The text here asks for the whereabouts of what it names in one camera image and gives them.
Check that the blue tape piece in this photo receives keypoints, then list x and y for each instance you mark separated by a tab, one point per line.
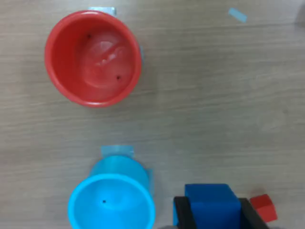
142	57
237	15
102	10

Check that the red plastic bin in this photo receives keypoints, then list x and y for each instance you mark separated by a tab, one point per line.
71	71

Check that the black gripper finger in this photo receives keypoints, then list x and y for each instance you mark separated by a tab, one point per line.
184	214
252	217

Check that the blue plastic bin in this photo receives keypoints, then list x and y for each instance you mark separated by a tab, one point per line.
109	207

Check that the blue cube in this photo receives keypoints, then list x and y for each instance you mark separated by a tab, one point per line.
212	207

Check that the red cube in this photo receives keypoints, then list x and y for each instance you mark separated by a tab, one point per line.
264	208

